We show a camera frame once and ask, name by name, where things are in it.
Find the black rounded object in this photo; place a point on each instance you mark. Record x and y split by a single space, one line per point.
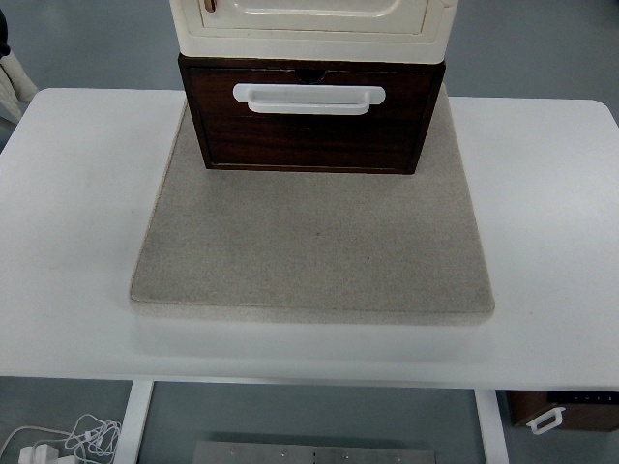
4 34

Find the cream cabinet with door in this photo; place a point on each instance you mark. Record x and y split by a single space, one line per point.
314 43

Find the black control panel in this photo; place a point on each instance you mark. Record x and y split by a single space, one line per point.
580 398

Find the white charger plug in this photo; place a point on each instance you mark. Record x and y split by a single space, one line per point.
38 454

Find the dark wood cabinet base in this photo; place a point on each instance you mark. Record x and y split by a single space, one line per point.
309 145

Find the cream quilted object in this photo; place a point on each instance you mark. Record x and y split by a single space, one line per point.
12 87

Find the brown wooden box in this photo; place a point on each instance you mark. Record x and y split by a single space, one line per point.
590 418

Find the grey felt mat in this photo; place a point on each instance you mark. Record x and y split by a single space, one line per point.
314 251

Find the white table leg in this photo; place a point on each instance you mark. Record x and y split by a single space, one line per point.
491 430
133 425

